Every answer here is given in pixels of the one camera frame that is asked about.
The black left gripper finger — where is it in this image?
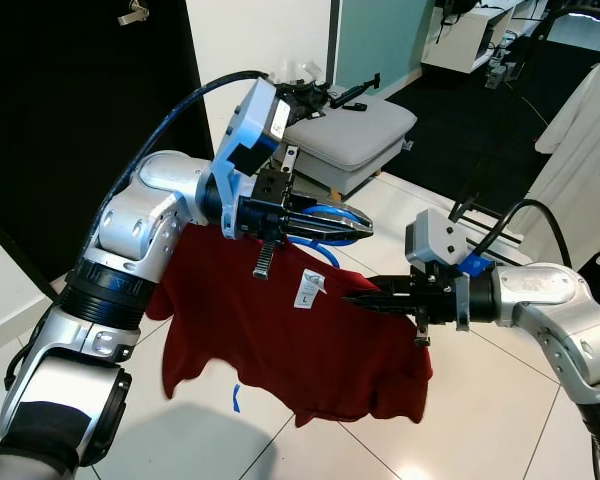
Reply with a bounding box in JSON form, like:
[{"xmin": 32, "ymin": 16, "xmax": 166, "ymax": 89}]
[
  {"xmin": 285, "ymin": 208, "xmax": 373, "ymax": 233},
  {"xmin": 285, "ymin": 228, "xmax": 366, "ymax": 245}
]

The blue plastic hanger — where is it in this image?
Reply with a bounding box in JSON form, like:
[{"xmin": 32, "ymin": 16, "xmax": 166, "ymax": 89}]
[{"xmin": 300, "ymin": 203, "xmax": 369, "ymax": 269}]

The dark red garment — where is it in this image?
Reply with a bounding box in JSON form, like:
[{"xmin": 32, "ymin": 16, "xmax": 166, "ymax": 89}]
[{"xmin": 145, "ymin": 222, "xmax": 434, "ymax": 429}]

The grey upholstered ottoman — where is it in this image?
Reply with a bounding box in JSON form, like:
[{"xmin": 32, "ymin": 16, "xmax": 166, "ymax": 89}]
[{"xmin": 278, "ymin": 95, "xmax": 419, "ymax": 203}]

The black metal clothes rack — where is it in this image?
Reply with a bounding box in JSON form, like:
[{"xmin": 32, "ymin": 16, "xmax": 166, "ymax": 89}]
[{"xmin": 448, "ymin": 0, "xmax": 600, "ymax": 233}]

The black floor mat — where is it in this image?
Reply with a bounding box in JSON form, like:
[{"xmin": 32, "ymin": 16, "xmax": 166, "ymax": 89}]
[{"xmin": 378, "ymin": 38, "xmax": 600, "ymax": 219}]

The white hanging garment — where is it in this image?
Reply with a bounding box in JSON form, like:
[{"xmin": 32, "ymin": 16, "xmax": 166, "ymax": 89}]
[{"xmin": 520, "ymin": 57, "xmax": 600, "ymax": 273}]

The white desk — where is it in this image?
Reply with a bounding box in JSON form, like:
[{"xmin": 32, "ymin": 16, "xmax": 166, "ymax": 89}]
[{"xmin": 420, "ymin": 0, "xmax": 533, "ymax": 77}]

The black door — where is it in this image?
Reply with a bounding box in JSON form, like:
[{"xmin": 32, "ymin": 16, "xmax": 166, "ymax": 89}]
[{"xmin": 0, "ymin": 0, "xmax": 218, "ymax": 301}]

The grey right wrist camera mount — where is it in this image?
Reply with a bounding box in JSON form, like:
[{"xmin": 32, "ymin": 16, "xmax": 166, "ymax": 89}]
[{"xmin": 404, "ymin": 209, "xmax": 493, "ymax": 279}]

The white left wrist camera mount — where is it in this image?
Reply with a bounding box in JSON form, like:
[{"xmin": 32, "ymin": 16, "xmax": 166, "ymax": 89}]
[{"xmin": 212, "ymin": 75, "xmax": 292, "ymax": 206}]

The black camera gear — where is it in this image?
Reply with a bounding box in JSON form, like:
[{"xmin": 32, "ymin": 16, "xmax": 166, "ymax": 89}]
[{"xmin": 273, "ymin": 70, "xmax": 383, "ymax": 119}]

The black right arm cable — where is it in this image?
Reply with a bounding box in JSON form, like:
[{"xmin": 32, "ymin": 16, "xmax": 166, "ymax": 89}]
[{"xmin": 478, "ymin": 198, "xmax": 573, "ymax": 273}]

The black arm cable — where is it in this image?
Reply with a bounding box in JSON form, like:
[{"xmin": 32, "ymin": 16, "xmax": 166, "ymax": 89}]
[
  {"xmin": 98, "ymin": 70, "xmax": 273, "ymax": 233},
  {"xmin": 478, "ymin": 198, "xmax": 573, "ymax": 273}
]

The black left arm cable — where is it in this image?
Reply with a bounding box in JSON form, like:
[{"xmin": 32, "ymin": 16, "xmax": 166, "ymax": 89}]
[{"xmin": 98, "ymin": 70, "xmax": 273, "ymax": 233}]

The silver door handle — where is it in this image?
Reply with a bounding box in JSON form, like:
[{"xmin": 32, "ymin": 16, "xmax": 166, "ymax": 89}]
[{"xmin": 117, "ymin": 0, "xmax": 150, "ymax": 27}]

